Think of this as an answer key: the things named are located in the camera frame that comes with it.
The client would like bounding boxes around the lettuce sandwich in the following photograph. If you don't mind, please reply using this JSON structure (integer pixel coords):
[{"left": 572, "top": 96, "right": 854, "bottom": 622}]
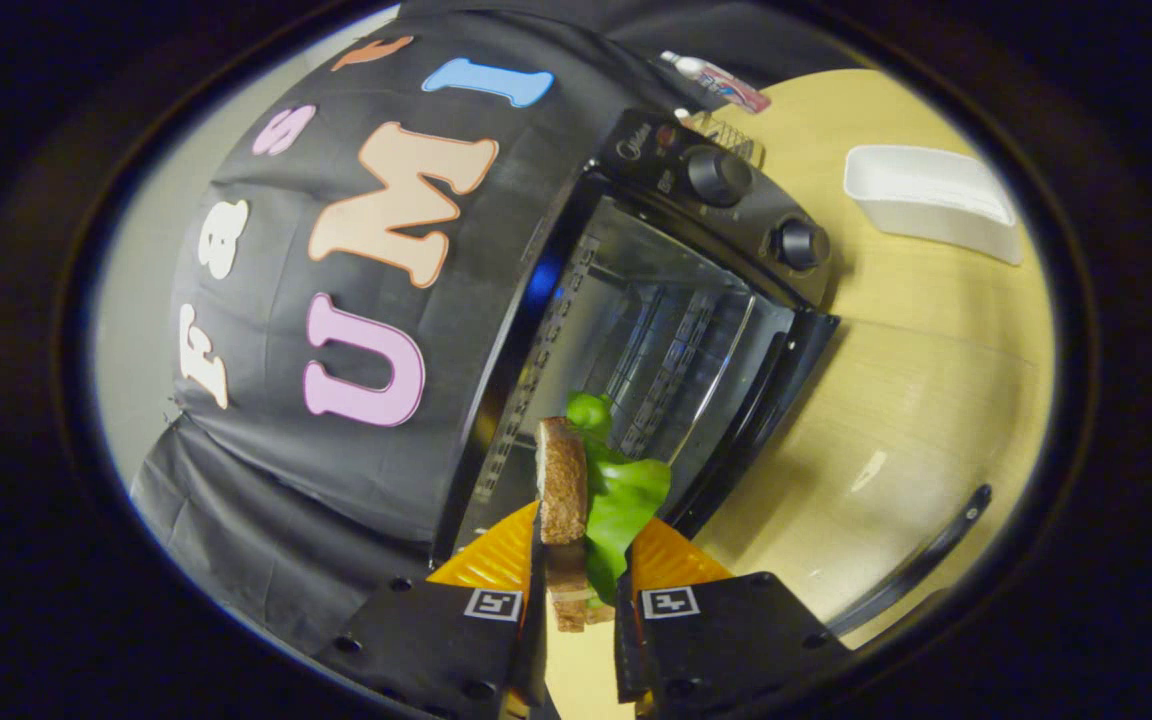
[{"left": 534, "top": 392, "right": 673, "bottom": 633}]

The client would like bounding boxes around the black toaster oven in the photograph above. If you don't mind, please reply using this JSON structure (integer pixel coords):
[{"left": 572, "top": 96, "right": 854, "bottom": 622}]
[{"left": 431, "top": 108, "right": 842, "bottom": 566}]

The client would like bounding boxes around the black backdrop cloth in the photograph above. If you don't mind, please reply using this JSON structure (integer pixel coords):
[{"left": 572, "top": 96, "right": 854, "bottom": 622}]
[{"left": 131, "top": 0, "right": 867, "bottom": 656}]

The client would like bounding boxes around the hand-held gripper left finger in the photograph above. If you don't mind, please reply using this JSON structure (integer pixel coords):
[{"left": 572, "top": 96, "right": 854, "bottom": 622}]
[{"left": 314, "top": 500, "right": 549, "bottom": 720}]

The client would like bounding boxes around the silver pink spray bottle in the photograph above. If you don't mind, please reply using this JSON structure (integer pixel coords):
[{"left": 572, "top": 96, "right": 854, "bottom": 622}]
[{"left": 660, "top": 50, "right": 772, "bottom": 114}]

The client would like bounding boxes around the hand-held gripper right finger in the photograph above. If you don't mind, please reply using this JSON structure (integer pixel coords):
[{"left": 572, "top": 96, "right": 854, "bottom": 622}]
[{"left": 614, "top": 515, "right": 852, "bottom": 706}]

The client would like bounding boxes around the clear glass cup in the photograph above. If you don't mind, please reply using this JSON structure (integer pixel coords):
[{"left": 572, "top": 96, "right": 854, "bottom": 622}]
[{"left": 676, "top": 108, "right": 765, "bottom": 167}]

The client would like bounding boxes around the white plastic tray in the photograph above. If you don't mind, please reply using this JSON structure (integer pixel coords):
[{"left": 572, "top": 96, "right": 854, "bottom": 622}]
[{"left": 844, "top": 145, "right": 1024, "bottom": 266}]

